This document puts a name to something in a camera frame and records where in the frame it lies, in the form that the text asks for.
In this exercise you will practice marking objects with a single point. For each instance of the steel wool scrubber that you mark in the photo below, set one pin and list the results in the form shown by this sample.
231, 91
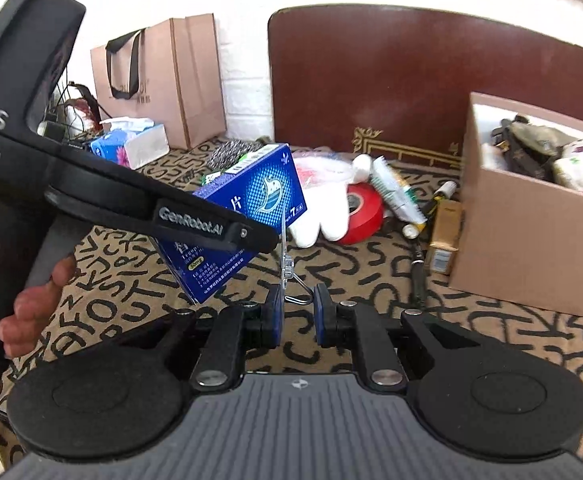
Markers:
230, 153

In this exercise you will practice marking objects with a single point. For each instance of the black pen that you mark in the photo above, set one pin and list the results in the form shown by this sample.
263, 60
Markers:
411, 233

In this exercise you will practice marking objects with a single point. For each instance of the brown cardboard storage box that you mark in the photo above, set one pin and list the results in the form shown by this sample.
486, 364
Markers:
522, 238

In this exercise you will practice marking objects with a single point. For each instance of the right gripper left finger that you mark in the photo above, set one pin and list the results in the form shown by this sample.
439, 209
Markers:
237, 329

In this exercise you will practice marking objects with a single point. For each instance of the metal binder clip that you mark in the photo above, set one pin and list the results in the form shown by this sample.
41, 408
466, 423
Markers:
288, 274

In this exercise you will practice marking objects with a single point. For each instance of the dark red headboard panel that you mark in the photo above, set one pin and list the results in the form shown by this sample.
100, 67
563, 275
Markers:
396, 80

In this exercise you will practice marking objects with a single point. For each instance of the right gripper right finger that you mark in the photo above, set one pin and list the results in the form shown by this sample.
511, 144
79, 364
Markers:
360, 329

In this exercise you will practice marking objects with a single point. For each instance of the person's left hand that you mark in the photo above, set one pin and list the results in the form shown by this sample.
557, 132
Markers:
33, 309

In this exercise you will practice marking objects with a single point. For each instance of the blue medicine box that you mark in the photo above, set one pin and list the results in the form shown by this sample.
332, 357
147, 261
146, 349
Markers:
264, 186

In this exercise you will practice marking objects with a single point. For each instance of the dark patterned pouch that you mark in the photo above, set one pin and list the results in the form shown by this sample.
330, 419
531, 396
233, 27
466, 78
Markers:
528, 149

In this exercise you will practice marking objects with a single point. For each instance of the blue tissue pack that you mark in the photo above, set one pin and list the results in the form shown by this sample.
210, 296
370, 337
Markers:
131, 142

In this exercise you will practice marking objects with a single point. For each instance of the small tan carton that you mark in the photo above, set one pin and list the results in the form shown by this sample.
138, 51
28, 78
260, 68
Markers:
444, 241

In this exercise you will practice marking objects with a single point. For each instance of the red tape roll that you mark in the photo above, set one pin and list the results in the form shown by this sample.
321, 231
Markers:
366, 213

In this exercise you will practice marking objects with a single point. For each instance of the white ointment tube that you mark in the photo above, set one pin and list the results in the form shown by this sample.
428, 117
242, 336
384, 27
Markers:
395, 193

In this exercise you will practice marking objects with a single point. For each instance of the leopard letter pattern cloth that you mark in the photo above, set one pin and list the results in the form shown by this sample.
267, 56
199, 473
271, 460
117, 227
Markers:
121, 283

